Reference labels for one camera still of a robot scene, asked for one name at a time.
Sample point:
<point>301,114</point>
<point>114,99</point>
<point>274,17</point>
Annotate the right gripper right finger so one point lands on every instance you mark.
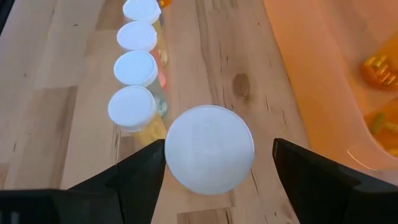
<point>335,199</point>

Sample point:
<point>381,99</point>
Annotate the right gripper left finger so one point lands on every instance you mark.
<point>109,199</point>

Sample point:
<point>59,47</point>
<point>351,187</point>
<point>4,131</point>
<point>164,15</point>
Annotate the large amber pill bottle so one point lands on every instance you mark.
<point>210,149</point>
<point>384,127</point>
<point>381,73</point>

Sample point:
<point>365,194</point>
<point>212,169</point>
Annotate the small pale yellow pill bottle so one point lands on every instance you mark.
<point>132,107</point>

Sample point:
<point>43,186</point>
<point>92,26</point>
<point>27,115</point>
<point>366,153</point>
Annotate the small teal pill bottle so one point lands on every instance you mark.
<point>135,68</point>

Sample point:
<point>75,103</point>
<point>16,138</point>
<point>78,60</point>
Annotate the small pink pill bottle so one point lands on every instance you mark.
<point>136,35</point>

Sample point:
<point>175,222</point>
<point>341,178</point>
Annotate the small yellow-green pill bottle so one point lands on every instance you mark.
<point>141,9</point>

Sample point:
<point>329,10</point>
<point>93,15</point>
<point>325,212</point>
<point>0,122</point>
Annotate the orange translucent plastic bin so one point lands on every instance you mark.
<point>311,62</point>

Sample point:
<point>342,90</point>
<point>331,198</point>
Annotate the black table frame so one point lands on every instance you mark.
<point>3,9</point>

